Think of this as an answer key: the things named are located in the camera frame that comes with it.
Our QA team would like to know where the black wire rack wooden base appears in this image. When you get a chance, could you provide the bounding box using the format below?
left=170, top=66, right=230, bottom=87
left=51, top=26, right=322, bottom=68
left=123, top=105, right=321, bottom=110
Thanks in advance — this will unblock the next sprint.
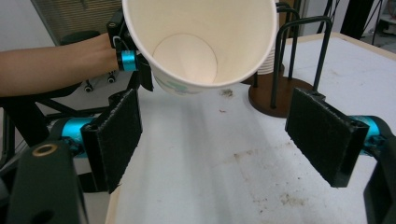
left=247, top=1, right=334, bottom=119

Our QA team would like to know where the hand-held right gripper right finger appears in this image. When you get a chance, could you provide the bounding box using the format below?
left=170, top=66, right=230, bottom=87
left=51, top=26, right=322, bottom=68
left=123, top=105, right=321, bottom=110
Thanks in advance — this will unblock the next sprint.
left=284, top=86, right=371, bottom=189

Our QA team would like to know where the white paper cup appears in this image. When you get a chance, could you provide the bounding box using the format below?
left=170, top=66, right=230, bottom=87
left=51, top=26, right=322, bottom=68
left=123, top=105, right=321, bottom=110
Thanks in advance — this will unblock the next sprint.
left=121, top=0, right=279, bottom=96

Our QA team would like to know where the stack of white cups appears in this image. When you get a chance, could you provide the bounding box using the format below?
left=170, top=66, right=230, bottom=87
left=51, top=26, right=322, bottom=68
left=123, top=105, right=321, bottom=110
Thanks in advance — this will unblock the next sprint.
left=257, top=46, right=285, bottom=76

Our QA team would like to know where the grey window blind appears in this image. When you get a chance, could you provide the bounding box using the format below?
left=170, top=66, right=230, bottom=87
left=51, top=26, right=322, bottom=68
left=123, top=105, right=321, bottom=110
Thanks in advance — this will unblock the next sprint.
left=30, top=0, right=123, bottom=47

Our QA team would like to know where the black metal frame post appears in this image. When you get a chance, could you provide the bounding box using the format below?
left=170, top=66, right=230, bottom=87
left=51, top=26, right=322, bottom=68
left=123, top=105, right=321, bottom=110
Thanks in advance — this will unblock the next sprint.
left=340, top=0, right=375, bottom=40

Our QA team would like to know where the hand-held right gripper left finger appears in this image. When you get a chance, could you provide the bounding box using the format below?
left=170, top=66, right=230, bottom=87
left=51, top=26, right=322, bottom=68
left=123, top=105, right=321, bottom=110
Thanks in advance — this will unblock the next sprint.
left=79, top=88, right=144, bottom=195

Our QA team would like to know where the white foam mat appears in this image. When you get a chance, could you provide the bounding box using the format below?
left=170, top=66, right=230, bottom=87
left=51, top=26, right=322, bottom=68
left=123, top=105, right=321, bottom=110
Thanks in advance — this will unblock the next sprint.
left=105, top=36, right=396, bottom=224

